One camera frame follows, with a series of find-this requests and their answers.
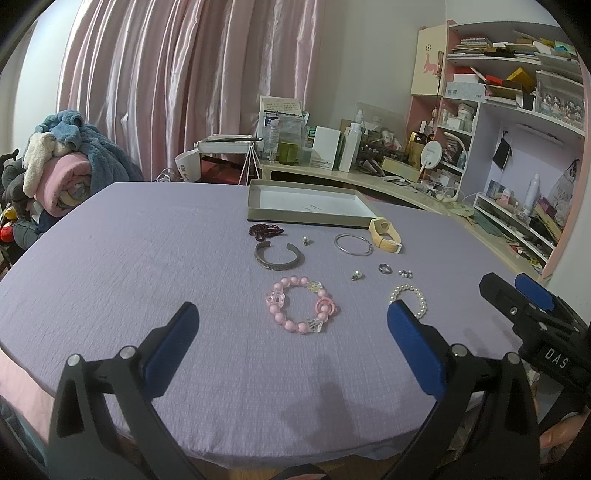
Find white pearl bracelet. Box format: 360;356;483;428
387;283;429;320

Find thin silver bangle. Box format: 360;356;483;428
334;233;374;257

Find dark red bead bracelet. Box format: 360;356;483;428
248;222;286;242

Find right human hand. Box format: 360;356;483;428
540;410;590;464

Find cream curved desk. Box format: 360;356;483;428
260;161;541;280

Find beige watch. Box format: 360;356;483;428
369;217;403;254

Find round white mirror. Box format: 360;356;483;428
420;140;443;179

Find pink white shelf unit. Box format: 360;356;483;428
406;19;586;278

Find white spray bottle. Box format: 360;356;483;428
339;109;363;173

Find dark metal cuff bangle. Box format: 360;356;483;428
253;241;304;271

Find white carton box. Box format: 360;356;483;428
310;126;341;170

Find grey shallow tray box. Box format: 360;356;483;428
247;180;381;229

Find green glass jar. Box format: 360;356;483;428
276;141;300;165

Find pile of blankets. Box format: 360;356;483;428
1;110;143;250

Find pink curtain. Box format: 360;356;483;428
58;1;325;180

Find pink bead bracelet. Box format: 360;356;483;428
264;274;341;336

